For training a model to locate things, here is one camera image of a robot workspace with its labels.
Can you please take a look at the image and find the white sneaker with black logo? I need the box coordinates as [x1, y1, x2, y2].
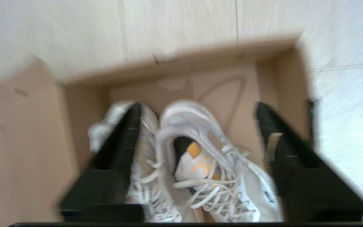
[88, 100, 183, 223]

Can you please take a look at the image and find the white lace-up sneaker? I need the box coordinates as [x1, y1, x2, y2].
[156, 100, 284, 223]

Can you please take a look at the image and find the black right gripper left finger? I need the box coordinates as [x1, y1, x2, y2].
[59, 102, 144, 223]

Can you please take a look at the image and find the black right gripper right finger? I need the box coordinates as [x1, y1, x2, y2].
[256, 102, 363, 223]

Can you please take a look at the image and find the brown cardboard shoe box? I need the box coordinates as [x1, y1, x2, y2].
[0, 32, 322, 223]

